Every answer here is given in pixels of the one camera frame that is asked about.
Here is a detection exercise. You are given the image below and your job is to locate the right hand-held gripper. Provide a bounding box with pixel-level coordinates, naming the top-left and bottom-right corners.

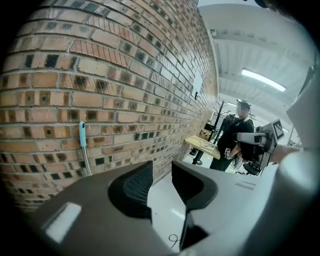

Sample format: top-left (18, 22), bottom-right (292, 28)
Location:
top-left (232, 119), bottom-right (286, 171)

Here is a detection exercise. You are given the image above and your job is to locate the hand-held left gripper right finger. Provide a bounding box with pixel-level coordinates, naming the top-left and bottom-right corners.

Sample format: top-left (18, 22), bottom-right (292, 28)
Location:
top-left (171, 160), bottom-right (219, 251)

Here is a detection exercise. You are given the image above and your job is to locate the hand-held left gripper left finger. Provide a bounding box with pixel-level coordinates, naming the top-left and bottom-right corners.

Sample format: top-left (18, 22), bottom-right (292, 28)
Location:
top-left (107, 160), bottom-right (154, 221)

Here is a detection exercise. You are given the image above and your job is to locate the teal mop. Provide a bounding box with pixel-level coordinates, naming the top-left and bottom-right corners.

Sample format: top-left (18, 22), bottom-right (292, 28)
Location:
top-left (78, 120), bottom-right (93, 176)

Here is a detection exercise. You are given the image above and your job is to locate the person's right forearm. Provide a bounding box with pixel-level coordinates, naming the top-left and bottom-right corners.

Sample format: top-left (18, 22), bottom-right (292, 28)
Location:
top-left (271, 144), bottom-right (305, 166)

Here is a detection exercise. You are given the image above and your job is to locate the black office chair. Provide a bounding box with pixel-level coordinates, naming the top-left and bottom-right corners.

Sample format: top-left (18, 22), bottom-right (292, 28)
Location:
top-left (243, 160), bottom-right (264, 176)

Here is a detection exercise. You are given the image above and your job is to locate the black table base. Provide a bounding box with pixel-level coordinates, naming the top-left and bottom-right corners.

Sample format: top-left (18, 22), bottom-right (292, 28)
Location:
top-left (191, 147), bottom-right (204, 166)

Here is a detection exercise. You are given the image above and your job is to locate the yellow wooden table top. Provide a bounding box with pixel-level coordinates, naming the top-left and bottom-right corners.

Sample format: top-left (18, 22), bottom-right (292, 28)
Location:
top-left (184, 135), bottom-right (222, 160)

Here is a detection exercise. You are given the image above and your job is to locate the black coat rack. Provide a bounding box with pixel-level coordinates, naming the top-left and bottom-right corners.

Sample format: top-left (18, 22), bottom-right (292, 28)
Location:
top-left (213, 99), bottom-right (229, 141)

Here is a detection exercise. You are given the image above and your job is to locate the person's beige shirt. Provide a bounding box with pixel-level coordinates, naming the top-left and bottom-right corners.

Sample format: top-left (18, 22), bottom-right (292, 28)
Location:
top-left (259, 62), bottom-right (320, 251)

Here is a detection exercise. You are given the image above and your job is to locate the ceiling light panel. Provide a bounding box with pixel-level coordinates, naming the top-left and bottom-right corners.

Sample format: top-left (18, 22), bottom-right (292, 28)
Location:
top-left (240, 68), bottom-right (288, 92)

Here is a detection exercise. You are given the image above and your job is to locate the large white paper sheet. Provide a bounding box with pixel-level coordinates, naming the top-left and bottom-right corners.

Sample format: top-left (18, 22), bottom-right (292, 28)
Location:
top-left (192, 70), bottom-right (203, 92)

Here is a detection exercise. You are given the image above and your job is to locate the black floor cable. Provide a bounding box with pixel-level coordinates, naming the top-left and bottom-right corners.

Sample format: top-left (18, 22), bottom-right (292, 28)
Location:
top-left (168, 233), bottom-right (183, 249)

